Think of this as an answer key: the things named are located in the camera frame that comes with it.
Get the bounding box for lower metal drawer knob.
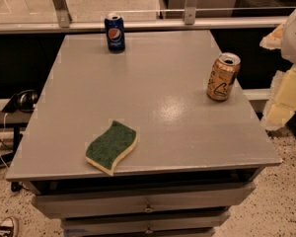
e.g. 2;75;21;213
145;227;154;235

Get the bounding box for black white sneaker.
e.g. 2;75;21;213
0;216;19;237

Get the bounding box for grey drawer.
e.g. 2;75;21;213
33;182;256;218
61;210;230;237

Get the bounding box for low side table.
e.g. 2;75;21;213
0;99;34;193

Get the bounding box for black headphones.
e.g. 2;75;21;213
2;90;38;114

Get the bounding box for grey drawer cabinet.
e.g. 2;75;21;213
5;30;283;237

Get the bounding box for green yellow sponge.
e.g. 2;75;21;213
85;120;138;176

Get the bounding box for upper metal drawer knob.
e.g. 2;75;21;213
143;203;154;213

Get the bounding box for metal glass railing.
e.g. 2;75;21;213
0;0;286;34

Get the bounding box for orange gold soda can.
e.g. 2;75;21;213
206;52;241;101

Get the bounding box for blue Pepsi can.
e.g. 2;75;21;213
105;14;125;52

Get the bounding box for upper grey drawer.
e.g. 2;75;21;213
33;182;256;218

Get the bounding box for metal drawer knob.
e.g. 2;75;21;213
145;227;154;235
143;203;154;213

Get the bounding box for lower grey drawer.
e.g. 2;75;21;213
61;210;230;237

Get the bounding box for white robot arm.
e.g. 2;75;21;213
259;9;296;130

